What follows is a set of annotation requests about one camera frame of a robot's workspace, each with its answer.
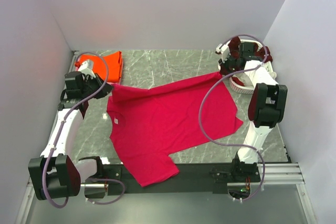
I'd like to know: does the folded orange t shirt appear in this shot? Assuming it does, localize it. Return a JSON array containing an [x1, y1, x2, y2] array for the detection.
[[74, 51, 123, 83]]

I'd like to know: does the white plastic laundry basket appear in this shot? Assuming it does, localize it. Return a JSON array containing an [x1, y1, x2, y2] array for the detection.
[[229, 39, 277, 94]]

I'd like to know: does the red garment in basket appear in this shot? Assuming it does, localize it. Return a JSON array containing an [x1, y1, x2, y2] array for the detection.
[[232, 77, 245, 87]]

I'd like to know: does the aluminium frame rail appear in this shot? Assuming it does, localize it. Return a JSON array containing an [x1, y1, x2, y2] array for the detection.
[[14, 50, 307, 224]]

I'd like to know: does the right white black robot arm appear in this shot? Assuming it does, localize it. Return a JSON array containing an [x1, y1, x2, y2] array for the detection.
[[215, 37, 288, 182]]

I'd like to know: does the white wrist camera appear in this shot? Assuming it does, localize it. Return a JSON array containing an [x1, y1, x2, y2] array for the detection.
[[76, 59, 95, 78], [215, 44, 230, 62]]

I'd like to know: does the dark maroon garment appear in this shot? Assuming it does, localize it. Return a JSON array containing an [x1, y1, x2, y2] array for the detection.
[[215, 36, 273, 76]]

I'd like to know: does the folded light pink t shirt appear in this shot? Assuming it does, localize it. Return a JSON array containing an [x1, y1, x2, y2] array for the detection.
[[118, 61, 124, 84]]

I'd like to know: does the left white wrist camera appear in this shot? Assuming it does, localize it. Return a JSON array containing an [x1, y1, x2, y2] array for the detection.
[[76, 59, 95, 78]]

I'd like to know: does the crimson pink t shirt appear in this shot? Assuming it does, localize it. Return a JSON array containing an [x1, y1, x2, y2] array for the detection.
[[107, 72, 243, 187]]

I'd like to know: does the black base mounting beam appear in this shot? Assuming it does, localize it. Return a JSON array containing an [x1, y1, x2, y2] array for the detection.
[[102, 163, 261, 194]]

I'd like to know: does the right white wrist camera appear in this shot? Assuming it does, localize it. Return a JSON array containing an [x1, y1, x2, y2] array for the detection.
[[215, 44, 230, 62]]

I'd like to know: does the white crumpled garment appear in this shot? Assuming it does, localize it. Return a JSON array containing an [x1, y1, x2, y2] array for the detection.
[[239, 72, 253, 87]]

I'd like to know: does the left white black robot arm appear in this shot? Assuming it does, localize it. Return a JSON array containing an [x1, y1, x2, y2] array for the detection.
[[28, 71, 113, 200]]

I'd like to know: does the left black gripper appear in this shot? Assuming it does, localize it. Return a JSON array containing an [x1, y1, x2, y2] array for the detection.
[[81, 73, 114, 100]]

